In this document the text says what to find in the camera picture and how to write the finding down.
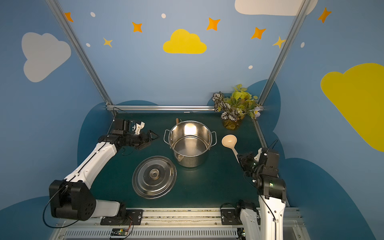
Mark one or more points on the back horizontal aluminium bar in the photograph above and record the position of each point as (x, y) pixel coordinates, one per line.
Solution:
(159, 108)

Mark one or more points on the potted plant with striped leaves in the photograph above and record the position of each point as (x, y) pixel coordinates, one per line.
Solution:
(236, 107)

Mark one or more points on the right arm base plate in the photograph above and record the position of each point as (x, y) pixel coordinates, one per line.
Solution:
(229, 215)

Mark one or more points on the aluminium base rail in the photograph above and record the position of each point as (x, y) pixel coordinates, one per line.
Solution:
(178, 224)

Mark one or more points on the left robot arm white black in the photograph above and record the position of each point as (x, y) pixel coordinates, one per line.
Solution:
(71, 198)

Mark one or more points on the stainless steel pot lid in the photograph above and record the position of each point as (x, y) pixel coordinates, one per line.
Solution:
(154, 177)

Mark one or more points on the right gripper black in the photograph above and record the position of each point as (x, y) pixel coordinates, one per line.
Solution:
(246, 160)

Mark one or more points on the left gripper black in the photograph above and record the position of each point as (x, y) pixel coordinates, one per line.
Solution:
(144, 141)

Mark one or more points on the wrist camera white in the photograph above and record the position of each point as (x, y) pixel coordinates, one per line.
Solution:
(257, 156)
(138, 127)

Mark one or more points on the left circuit board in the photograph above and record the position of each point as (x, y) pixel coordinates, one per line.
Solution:
(119, 233)

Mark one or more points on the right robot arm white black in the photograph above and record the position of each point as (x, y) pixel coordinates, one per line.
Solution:
(267, 224)

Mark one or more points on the left aluminium frame post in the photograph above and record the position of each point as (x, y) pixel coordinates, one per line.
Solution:
(75, 42)

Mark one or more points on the beige plastic ladle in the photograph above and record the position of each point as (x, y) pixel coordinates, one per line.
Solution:
(229, 141)

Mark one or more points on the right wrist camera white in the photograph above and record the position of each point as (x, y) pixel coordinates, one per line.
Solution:
(257, 156)

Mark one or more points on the right aluminium frame post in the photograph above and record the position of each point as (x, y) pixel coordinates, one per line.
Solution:
(291, 36)

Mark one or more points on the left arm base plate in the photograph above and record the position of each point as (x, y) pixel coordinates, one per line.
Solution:
(131, 216)

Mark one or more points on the aluminium frame post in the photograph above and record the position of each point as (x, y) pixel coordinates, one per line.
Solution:
(75, 42)
(291, 36)

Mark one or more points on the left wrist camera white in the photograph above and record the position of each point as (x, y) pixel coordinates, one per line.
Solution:
(138, 127)

